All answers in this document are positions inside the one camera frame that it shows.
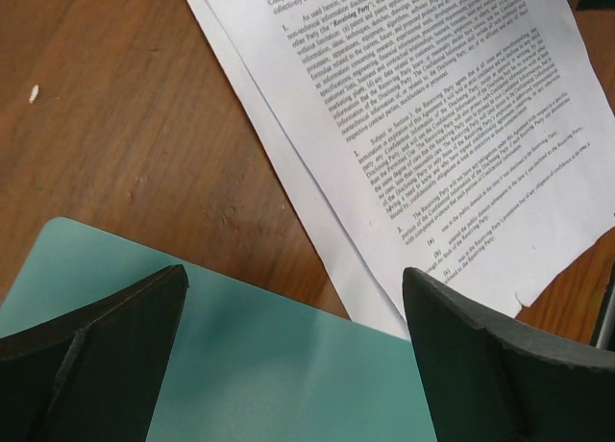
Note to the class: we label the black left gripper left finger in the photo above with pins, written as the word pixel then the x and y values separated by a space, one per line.
pixel 94 373

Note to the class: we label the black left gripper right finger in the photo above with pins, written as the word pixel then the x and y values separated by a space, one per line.
pixel 489 377

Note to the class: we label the teal paper folder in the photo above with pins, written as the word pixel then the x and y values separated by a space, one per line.
pixel 247 364

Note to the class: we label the printed white paper sheet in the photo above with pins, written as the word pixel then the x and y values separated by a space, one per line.
pixel 470 139

